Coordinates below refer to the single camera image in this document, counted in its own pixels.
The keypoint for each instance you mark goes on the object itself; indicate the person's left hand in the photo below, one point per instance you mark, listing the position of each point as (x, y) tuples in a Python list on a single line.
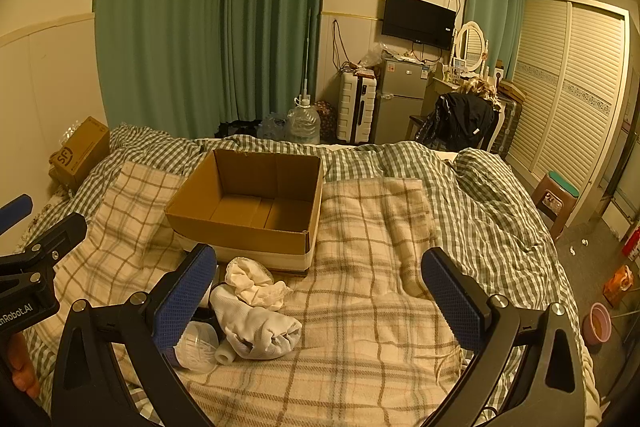
[(22, 374)]

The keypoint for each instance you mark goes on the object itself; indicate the white mop pole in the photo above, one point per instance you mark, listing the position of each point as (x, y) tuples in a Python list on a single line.
[(306, 57)]

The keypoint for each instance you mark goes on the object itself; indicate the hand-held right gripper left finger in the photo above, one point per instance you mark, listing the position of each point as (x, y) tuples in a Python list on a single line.
[(184, 303)]

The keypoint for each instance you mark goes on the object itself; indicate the red fire extinguisher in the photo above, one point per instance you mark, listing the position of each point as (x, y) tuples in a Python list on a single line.
[(632, 243)]

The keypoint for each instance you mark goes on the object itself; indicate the crumpled clear plastic wrap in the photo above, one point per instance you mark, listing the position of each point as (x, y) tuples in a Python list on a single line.
[(72, 132)]

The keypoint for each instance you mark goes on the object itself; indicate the orange bag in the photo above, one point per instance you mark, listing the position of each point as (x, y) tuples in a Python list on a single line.
[(617, 287)]

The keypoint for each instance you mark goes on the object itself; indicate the pack of plastic bottles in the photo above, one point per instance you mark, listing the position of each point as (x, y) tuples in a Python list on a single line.
[(272, 127)]

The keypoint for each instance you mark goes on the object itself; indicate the clear plastic bag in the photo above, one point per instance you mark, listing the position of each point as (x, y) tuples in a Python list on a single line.
[(372, 57)]

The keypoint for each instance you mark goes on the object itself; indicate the brown suitcase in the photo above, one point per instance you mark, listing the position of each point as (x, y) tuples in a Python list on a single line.
[(509, 122)]

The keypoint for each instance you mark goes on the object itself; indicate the cream cloth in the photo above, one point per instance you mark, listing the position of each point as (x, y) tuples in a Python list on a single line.
[(252, 284)]

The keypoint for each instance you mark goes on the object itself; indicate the white suitcase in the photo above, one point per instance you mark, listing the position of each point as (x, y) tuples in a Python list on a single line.
[(356, 107)]

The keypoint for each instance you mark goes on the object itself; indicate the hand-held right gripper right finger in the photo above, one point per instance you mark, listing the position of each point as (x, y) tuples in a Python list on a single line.
[(452, 302)]

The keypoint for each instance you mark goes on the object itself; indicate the beige plaid blanket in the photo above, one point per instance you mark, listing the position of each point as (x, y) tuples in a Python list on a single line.
[(360, 307)]

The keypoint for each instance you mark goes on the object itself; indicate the dressing table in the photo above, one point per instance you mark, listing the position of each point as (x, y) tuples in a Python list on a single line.
[(437, 89)]

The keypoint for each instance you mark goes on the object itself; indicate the clear plastic cup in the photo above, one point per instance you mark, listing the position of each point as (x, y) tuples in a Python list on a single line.
[(197, 352)]

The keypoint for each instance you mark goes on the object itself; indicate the wide green curtain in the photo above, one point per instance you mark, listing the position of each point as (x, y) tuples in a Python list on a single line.
[(200, 32)]

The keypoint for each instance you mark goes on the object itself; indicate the blond fluffy wig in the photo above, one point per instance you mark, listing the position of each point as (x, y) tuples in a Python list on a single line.
[(480, 88)]

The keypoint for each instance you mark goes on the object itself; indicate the small white tube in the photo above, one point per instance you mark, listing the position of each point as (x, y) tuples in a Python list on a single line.
[(225, 353)]

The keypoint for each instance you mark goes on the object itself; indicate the pink basin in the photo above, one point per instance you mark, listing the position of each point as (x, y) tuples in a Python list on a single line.
[(597, 324)]

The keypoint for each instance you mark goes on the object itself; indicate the white ribbed cloth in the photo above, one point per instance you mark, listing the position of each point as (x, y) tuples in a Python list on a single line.
[(260, 332)]

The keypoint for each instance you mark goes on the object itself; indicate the oval white mirror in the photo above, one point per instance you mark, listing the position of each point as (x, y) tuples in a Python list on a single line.
[(471, 44)]

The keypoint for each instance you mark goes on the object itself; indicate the black wall television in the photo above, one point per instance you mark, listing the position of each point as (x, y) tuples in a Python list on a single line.
[(417, 21)]

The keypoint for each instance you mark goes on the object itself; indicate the closed shipping cardboard box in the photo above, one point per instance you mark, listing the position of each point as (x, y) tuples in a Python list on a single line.
[(82, 152)]

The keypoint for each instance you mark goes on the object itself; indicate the narrow green curtain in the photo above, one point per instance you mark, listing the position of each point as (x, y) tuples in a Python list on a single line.
[(487, 7)]

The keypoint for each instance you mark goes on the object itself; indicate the large water jug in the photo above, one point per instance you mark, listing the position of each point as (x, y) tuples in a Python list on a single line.
[(302, 122)]

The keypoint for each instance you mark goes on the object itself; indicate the silver mini fridge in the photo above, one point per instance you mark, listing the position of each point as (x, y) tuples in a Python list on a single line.
[(400, 102)]

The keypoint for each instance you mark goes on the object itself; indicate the black jacket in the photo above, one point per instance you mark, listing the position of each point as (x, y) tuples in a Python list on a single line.
[(460, 119)]

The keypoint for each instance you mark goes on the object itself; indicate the brown stool green seat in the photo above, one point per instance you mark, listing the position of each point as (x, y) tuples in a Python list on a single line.
[(555, 199)]

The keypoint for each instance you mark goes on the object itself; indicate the white louvered wardrobe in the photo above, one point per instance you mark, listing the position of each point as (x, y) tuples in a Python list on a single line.
[(565, 107)]

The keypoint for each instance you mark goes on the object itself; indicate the dark patterned bag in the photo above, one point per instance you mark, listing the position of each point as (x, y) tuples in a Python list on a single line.
[(326, 122)]

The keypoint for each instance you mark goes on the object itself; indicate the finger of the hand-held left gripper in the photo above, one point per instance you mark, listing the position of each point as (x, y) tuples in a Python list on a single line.
[(15, 211), (60, 234)]

